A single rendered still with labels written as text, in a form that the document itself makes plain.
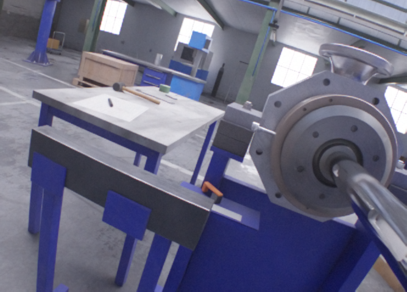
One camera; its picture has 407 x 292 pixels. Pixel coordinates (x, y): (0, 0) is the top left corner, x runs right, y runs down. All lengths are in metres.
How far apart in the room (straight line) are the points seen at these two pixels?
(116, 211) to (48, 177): 0.26
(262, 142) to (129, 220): 0.49
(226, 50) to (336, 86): 11.90
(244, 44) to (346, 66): 11.76
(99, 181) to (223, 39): 12.22
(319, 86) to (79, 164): 0.78
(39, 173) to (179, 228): 0.50
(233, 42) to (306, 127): 12.06
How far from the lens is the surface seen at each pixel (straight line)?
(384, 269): 3.01
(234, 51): 12.66
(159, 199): 0.74
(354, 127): 0.78
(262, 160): 0.92
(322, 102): 0.79
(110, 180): 0.79
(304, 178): 0.78
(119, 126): 1.14
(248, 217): 0.91
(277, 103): 0.93
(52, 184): 0.93
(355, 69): 0.96
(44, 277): 1.25
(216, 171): 0.94
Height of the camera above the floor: 1.21
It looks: 15 degrees down
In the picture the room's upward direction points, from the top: 18 degrees clockwise
